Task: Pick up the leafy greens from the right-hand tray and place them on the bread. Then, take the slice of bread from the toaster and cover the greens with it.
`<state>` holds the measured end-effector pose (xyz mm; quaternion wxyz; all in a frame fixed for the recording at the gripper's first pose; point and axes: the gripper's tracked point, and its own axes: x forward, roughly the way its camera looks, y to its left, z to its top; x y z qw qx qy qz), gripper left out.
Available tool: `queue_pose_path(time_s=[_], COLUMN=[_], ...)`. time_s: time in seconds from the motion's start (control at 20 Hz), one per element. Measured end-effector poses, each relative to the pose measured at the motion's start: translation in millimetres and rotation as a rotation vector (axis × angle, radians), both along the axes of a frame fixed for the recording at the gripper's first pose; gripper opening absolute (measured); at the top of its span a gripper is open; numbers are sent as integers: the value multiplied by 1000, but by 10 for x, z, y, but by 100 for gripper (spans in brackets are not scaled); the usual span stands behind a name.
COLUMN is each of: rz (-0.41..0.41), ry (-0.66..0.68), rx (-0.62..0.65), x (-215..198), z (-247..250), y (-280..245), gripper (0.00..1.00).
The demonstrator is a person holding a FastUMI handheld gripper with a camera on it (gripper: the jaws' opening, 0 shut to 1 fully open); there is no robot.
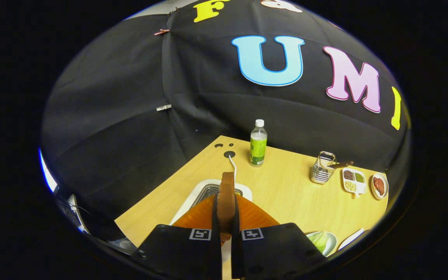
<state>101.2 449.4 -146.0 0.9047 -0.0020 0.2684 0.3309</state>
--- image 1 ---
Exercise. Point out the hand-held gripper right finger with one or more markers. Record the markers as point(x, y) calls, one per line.
point(235, 223)

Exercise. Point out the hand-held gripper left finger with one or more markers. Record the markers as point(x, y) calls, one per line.
point(215, 223)

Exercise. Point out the brown crust bread slice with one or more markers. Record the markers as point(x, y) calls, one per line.
point(227, 202)

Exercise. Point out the green lettuce leaf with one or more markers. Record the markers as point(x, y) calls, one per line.
point(319, 242)

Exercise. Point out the white toaster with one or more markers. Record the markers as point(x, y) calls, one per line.
point(208, 191)

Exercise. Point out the green label drink bottle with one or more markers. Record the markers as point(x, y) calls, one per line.
point(258, 147)

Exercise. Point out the pale green plate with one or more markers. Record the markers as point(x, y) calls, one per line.
point(332, 241)

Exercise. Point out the white flat plate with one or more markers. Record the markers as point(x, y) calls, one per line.
point(350, 239)

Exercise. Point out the silver cloth clip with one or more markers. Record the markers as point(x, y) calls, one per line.
point(163, 107)

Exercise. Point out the white divided bean dish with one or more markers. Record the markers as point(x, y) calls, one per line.
point(361, 187)

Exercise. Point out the black backdrop cloth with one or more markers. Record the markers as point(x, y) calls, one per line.
point(130, 116)

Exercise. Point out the brown meat piece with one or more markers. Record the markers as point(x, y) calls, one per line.
point(378, 186)

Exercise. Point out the white plate with meat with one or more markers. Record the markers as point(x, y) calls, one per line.
point(386, 186)

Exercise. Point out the pink cloth clip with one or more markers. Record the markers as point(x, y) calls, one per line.
point(161, 32)

